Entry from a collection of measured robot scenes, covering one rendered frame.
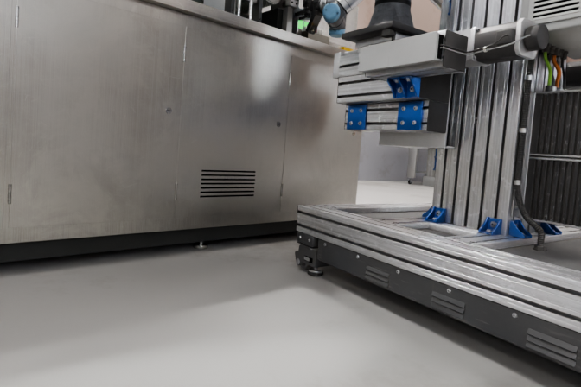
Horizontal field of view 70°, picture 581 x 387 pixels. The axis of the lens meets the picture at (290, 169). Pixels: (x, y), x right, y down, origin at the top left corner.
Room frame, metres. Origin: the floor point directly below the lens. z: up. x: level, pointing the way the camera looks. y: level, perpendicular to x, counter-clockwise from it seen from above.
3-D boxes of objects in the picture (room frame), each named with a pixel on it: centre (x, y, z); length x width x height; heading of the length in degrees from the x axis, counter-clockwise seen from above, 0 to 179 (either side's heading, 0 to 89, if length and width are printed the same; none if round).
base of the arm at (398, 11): (1.38, -0.29, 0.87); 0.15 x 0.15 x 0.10
